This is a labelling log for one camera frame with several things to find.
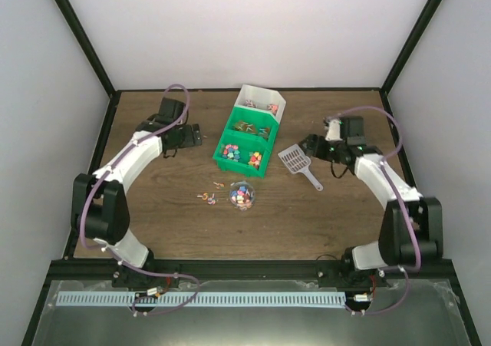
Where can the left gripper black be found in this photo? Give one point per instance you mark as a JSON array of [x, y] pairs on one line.
[[189, 140]]

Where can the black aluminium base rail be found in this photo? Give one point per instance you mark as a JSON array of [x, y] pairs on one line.
[[327, 273]]

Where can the spilled lollipop left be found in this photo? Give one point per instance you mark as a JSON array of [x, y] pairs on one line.
[[203, 196]]

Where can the clear plastic round container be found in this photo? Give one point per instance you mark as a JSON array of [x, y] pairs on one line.
[[242, 195]]

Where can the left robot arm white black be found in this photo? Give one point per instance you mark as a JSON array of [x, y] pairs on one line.
[[99, 210]]

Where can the light blue slotted cable duct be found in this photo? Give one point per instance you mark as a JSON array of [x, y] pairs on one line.
[[205, 299]]

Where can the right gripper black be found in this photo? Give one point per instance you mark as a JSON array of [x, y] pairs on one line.
[[313, 149]]

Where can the green bin candies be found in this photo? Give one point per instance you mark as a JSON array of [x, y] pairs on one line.
[[254, 122], [243, 153]]

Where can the white bin striped candies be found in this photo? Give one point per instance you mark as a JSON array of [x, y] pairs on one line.
[[263, 100]]

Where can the lilac slotted plastic scoop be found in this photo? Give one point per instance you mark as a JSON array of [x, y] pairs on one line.
[[296, 161]]

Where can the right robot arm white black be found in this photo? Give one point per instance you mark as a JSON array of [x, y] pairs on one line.
[[412, 226]]

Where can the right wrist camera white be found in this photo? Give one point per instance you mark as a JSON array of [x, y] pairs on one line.
[[332, 129]]

